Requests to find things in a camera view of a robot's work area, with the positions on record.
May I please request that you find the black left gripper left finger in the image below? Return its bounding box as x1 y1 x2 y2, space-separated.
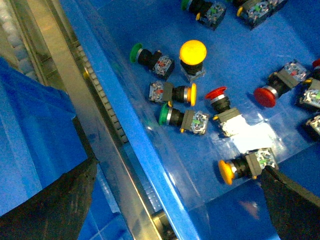
0 157 98 240

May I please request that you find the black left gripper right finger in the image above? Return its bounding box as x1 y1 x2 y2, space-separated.
260 165 320 240

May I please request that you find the yellow mushroom push button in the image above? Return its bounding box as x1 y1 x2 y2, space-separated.
218 147 279 185

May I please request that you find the blue middle plastic bin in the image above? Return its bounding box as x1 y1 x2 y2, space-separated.
0 59 131 240

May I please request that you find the blue plastic bin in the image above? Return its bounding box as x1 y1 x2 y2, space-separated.
0 59 131 240
61 0 320 240

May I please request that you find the contact block lower right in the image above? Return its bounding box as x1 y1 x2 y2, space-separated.
299 111 320 142

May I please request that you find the red push button centre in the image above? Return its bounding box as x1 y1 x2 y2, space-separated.
205 86 248 138

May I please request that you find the red push button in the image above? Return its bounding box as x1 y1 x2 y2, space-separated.
253 59 311 108
205 86 248 138

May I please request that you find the contact block right edge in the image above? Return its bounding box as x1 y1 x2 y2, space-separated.
296 58 320 112

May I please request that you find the red push button right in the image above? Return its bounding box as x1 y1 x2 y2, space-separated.
253 59 311 108

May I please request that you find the green push button lower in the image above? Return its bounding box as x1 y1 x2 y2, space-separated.
158 103 210 135

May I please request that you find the green push button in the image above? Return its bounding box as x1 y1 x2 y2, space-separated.
129 43 175 81
158 103 210 135
181 0 227 31

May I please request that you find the blue left plastic bin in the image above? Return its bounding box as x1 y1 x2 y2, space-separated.
61 0 320 240

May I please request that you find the yellow push button lying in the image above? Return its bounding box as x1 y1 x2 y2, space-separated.
148 81 197 107

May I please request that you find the green push button upper left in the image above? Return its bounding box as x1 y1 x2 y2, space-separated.
129 43 175 81

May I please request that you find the yellow push button upright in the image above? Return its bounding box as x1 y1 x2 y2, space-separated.
179 39 207 82

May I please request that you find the yellow-tab button top right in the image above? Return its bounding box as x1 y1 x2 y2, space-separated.
228 0 288 30

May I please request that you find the green push button top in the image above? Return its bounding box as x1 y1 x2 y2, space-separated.
181 0 227 31

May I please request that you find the metal roller rack frame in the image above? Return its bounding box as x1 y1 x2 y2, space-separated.
0 0 176 240

